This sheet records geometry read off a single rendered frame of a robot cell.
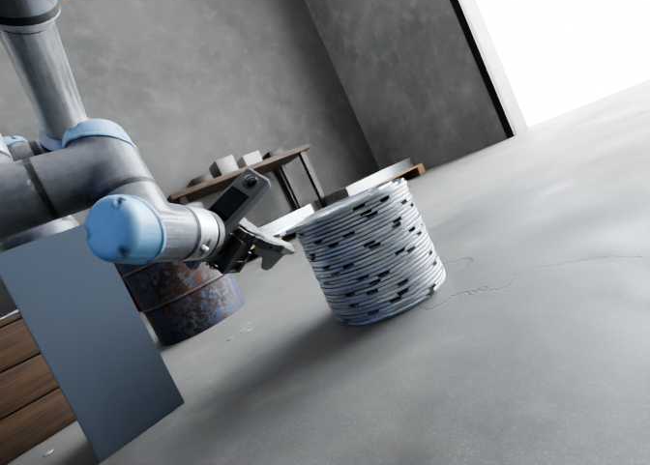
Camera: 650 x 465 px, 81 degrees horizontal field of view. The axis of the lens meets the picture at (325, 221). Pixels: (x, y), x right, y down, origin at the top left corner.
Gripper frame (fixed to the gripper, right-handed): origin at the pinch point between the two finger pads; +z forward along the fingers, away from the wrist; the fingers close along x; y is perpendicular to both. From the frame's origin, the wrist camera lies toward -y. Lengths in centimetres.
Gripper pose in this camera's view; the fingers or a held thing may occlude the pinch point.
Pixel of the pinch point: (269, 228)
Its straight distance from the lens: 74.3
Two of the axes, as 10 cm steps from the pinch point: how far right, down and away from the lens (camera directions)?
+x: 7.8, 5.5, -3.0
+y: -5.4, 8.3, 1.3
